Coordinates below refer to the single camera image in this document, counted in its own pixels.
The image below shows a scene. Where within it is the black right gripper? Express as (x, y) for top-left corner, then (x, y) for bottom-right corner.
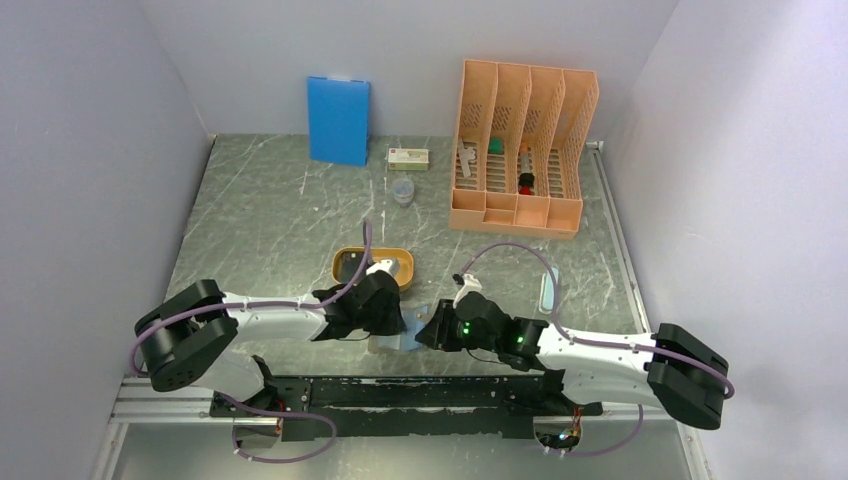
(415, 298), (500, 353)

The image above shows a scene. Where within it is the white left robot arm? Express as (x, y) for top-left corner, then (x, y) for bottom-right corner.
(131, 271), (406, 416)

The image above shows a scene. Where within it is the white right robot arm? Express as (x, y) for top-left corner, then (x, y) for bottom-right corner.
(415, 292), (735, 430)

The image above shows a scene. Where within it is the stack of black cards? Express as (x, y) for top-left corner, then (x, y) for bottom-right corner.
(340, 251), (361, 270)

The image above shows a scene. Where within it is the orange oval plastic tray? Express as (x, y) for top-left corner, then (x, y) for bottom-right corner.
(332, 246), (414, 292)

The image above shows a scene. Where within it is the clear round plastic jar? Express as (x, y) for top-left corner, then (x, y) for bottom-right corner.
(390, 177), (415, 208)

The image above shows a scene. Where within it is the light blue eraser bar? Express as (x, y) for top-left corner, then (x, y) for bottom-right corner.
(537, 267), (560, 315)

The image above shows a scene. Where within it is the small green white carton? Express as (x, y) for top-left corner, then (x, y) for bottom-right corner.
(386, 148), (430, 171)

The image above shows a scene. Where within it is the black red stamp knob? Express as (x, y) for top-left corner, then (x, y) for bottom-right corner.
(518, 172), (535, 195)

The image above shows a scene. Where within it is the orange grey utility knife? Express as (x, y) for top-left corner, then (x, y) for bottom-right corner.
(519, 142), (533, 173)

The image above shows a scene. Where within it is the blue upright box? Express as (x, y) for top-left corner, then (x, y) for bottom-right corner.
(306, 76), (370, 167)

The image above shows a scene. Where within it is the green eraser block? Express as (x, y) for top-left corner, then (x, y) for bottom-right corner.
(487, 137), (505, 155)

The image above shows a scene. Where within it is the peach desk file organizer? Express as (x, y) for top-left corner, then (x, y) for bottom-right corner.
(448, 59), (600, 240)

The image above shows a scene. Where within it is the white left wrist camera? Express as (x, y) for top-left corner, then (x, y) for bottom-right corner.
(366, 258), (400, 278)

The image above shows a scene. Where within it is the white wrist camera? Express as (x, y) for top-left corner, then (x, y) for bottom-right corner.
(366, 258), (400, 278)
(453, 273), (482, 307)

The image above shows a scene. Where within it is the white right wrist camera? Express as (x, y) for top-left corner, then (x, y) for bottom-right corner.
(453, 273), (482, 307)

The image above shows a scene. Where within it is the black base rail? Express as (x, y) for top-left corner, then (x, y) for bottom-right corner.
(248, 373), (603, 442)

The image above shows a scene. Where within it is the grey metal bracket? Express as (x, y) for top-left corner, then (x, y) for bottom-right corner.
(456, 138), (477, 178)

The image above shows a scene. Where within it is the aluminium frame rail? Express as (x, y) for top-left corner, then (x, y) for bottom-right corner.
(92, 379), (711, 479)

